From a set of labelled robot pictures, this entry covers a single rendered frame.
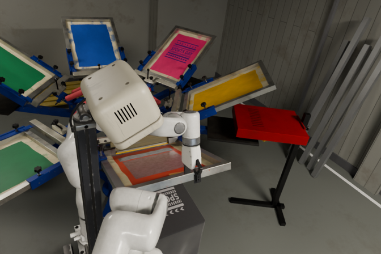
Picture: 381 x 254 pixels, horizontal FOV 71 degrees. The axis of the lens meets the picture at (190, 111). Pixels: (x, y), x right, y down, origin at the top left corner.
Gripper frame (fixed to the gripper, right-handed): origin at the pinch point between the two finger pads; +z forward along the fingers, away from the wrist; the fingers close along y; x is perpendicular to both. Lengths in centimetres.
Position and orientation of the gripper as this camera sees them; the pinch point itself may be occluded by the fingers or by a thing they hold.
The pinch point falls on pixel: (192, 176)
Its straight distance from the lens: 119.5
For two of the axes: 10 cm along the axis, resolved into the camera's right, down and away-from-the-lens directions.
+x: 8.9, -1.4, 4.4
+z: 0.3, 9.7, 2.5
